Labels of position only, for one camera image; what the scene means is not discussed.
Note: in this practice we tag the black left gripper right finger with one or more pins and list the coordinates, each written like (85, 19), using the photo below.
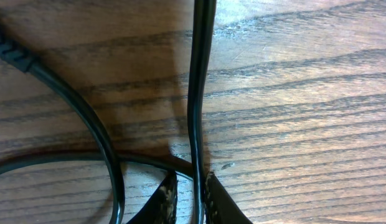
(219, 206)

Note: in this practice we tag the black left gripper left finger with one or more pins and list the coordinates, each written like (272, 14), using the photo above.
(161, 206)

